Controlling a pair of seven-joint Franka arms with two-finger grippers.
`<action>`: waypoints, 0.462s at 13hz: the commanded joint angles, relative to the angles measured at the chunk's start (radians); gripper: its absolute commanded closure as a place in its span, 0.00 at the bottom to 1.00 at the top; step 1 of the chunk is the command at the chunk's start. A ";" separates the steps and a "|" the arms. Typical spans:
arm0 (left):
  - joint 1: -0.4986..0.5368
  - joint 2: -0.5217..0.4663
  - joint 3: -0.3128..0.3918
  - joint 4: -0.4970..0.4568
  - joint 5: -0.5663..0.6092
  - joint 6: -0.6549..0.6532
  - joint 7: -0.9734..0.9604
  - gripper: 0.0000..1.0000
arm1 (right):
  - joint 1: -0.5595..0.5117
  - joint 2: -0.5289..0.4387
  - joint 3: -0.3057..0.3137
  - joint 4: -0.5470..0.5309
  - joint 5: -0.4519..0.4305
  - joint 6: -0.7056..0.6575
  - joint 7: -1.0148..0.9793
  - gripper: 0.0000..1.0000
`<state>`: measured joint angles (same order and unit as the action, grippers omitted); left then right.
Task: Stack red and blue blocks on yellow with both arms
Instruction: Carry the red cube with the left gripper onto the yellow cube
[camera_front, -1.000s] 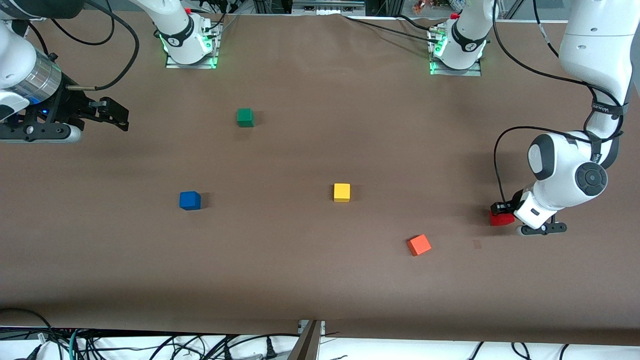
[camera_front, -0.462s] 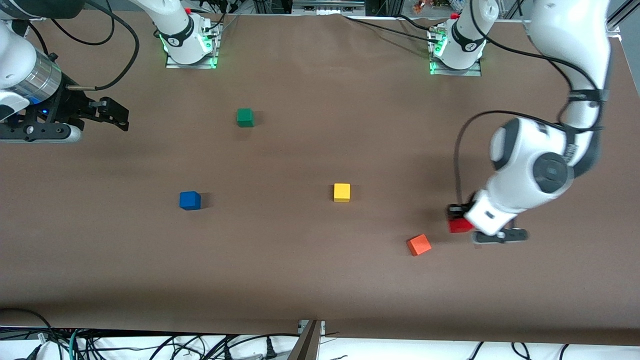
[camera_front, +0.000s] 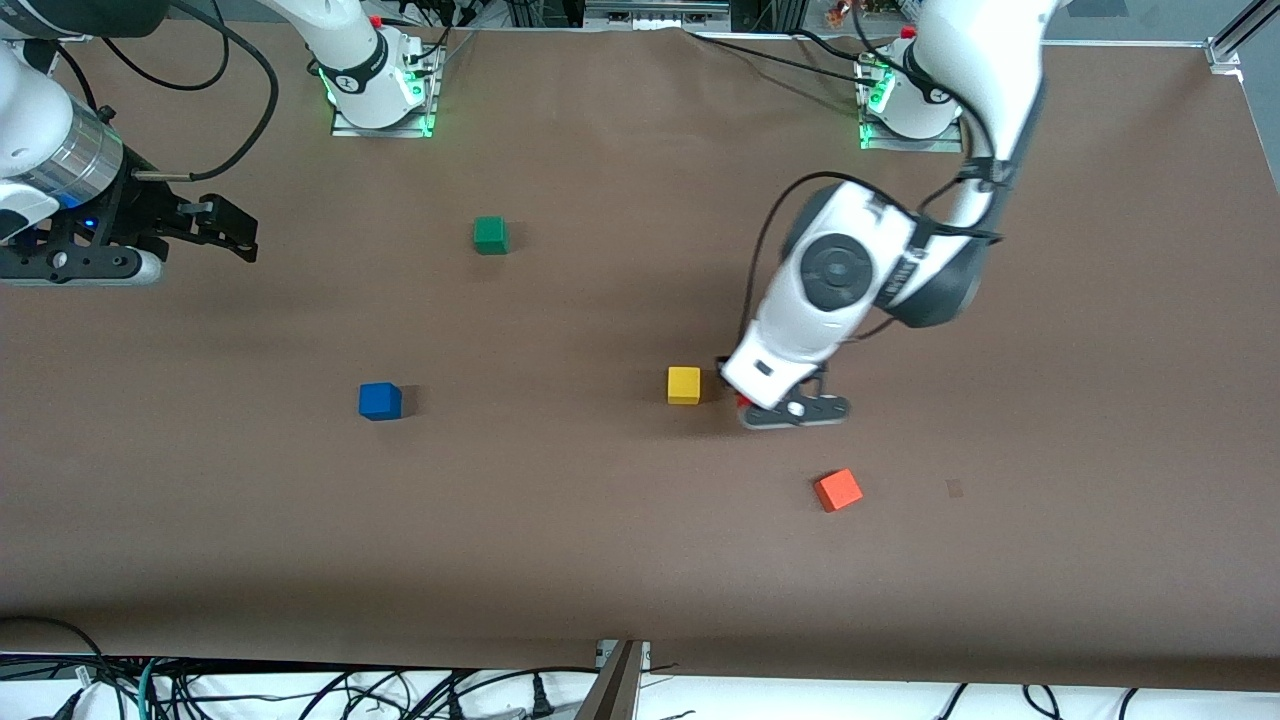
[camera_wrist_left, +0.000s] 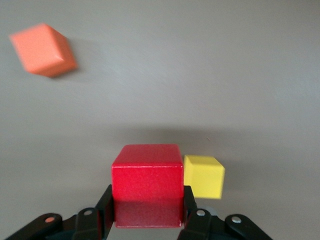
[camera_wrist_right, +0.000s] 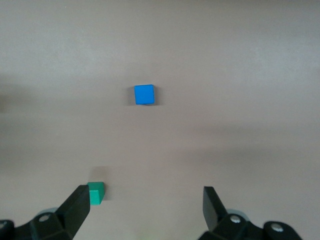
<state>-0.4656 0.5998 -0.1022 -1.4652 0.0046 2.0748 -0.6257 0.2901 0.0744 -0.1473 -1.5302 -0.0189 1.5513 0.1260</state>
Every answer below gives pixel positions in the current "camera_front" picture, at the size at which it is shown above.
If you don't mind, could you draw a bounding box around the orange cube block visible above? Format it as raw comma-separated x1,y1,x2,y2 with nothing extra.
813,468,864,514

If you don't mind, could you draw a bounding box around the grey power strip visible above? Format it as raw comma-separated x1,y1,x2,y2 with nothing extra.
583,0,733,33

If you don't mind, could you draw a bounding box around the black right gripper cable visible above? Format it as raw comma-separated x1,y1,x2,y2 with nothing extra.
130,0,279,184

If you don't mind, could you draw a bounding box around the black right arm cable loop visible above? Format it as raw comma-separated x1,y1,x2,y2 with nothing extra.
100,0,232,93

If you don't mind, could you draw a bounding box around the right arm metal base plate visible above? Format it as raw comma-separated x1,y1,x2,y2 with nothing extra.
330,45,443,139

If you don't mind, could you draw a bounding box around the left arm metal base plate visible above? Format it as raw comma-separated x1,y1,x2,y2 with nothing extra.
858,55,966,154

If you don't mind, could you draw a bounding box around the black base power cable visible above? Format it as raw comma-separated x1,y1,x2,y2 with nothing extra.
683,28,886,89

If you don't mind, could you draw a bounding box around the dark camera mount bar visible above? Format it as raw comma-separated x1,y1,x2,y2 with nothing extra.
573,640,646,720

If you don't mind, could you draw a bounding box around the black looping floor cable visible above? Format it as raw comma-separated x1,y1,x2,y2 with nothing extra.
0,616,106,691

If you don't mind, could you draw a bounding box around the aluminium frame corner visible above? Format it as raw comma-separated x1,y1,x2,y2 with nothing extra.
1205,0,1280,79

